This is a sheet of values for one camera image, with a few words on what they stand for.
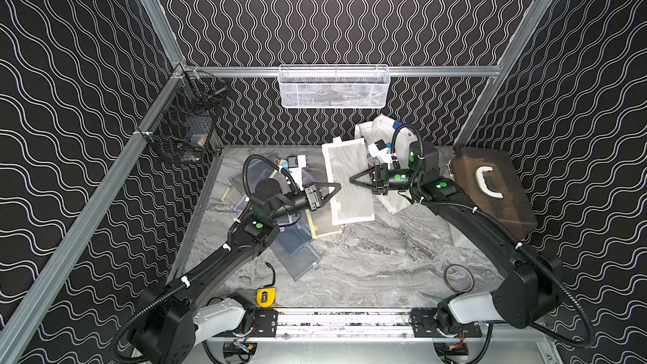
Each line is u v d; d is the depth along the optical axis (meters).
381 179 0.62
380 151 0.68
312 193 0.61
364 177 0.67
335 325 0.75
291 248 0.89
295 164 0.63
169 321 0.40
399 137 1.04
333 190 0.66
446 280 0.82
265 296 0.78
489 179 0.96
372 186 0.64
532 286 0.40
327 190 0.66
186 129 0.93
